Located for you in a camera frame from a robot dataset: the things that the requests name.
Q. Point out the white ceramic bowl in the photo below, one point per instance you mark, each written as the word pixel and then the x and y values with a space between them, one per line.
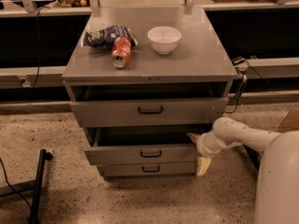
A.
pixel 164 39

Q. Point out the grey metal drawer cabinet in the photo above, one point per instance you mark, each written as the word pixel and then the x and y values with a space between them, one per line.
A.
pixel 198 58

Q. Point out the orange soda can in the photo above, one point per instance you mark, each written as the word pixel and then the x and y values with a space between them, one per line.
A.
pixel 121 52

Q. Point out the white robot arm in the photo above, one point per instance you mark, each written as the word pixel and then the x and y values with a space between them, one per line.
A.
pixel 277 192

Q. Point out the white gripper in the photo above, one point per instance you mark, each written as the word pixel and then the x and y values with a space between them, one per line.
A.
pixel 201 146

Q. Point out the cardboard box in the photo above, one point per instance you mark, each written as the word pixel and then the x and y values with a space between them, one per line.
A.
pixel 290 123

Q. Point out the black stand leg left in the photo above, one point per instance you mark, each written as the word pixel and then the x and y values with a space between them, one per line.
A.
pixel 44 156

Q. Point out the blue chip bag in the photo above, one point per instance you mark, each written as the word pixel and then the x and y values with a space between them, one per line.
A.
pixel 104 39

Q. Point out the grey top drawer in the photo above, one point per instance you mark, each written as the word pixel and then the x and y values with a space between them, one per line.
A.
pixel 145 105

